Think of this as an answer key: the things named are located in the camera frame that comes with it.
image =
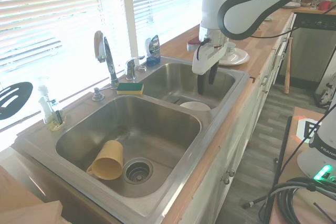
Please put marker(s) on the red mug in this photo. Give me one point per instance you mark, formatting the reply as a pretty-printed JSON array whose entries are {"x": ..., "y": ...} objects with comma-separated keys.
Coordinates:
[{"x": 325, "y": 5}]

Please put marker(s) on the yellow plastic cup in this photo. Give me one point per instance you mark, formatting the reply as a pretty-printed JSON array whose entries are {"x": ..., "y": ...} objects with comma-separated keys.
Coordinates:
[{"x": 109, "y": 161}]

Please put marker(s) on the wide white window blind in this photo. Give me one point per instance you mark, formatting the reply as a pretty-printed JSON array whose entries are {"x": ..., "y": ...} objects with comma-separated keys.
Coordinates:
[{"x": 47, "y": 11}]

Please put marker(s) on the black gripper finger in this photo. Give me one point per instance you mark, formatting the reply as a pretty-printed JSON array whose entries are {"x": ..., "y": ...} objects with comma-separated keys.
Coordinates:
[
  {"x": 213, "y": 73},
  {"x": 202, "y": 83}
]

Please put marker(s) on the narrow white window blind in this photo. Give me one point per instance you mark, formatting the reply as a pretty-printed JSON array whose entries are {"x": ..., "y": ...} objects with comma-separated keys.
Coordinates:
[{"x": 170, "y": 1}]

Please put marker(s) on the brown bowl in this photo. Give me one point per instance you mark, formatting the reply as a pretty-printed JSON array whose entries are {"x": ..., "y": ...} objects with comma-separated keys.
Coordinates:
[{"x": 306, "y": 1}]

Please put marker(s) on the printed marker tag sheet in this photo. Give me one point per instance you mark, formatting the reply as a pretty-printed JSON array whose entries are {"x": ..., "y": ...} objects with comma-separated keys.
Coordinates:
[{"x": 305, "y": 128}]

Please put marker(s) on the cardboard box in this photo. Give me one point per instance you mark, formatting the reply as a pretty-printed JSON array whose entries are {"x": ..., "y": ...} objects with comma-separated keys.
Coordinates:
[{"x": 23, "y": 200}]

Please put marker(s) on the white kitchen cabinets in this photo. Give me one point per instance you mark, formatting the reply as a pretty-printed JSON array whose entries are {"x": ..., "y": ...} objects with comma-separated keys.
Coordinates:
[{"x": 241, "y": 140}]

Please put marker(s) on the yellow and green sponge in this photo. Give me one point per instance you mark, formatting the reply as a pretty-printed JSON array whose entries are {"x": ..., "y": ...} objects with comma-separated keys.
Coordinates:
[{"x": 130, "y": 88}]

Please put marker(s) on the white plate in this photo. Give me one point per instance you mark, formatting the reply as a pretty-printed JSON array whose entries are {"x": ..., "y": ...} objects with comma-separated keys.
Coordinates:
[{"x": 237, "y": 57}]

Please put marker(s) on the stainless steel double sink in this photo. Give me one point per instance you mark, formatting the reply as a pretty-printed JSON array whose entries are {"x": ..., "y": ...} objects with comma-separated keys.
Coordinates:
[{"x": 147, "y": 124}]

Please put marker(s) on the Dawn dish soap bottle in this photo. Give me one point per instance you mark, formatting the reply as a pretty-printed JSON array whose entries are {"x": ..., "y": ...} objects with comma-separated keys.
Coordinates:
[{"x": 153, "y": 48}]

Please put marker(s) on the stainless steel dishwasher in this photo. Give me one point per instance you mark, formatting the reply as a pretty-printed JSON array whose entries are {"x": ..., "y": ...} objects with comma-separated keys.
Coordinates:
[{"x": 307, "y": 48}]

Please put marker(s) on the black slotted spatula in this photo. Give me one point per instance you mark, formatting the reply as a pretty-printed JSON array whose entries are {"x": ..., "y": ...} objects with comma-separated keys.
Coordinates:
[{"x": 14, "y": 98}]

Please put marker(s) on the clear glass spray bottle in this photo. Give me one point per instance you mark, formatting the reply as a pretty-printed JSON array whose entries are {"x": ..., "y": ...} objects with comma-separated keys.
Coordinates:
[{"x": 51, "y": 113}]

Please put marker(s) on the white bowl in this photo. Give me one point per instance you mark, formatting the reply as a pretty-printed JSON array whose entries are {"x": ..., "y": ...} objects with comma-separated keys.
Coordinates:
[{"x": 195, "y": 106}]

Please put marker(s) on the white teacup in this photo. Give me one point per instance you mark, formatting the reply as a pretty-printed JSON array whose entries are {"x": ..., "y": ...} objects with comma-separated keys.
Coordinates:
[{"x": 231, "y": 48}]

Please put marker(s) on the stack of white plates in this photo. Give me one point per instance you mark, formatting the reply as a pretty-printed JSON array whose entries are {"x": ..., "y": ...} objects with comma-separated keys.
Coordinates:
[{"x": 291, "y": 4}]

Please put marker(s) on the metal sink drain strainer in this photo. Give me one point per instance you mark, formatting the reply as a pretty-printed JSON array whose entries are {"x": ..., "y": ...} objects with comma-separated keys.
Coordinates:
[{"x": 138, "y": 171}]

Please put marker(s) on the chrome gooseneck faucet spout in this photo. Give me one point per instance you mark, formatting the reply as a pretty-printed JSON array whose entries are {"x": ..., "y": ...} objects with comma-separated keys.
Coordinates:
[{"x": 109, "y": 60}]

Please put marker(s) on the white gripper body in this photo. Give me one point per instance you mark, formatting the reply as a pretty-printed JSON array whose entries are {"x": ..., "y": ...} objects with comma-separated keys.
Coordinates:
[{"x": 207, "y": 56}]

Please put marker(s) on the red and white container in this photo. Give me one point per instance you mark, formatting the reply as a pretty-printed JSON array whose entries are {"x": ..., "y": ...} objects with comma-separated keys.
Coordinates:
[{"x": 193, "y": 44}]

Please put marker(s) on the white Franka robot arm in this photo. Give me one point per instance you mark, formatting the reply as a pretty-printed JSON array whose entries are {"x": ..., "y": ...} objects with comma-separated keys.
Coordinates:
[{"x": 244, "y": 11}]

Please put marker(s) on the black stand pole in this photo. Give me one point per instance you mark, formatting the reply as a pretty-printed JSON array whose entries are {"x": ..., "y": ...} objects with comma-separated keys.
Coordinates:
[{"x": 283, "y": 145}]

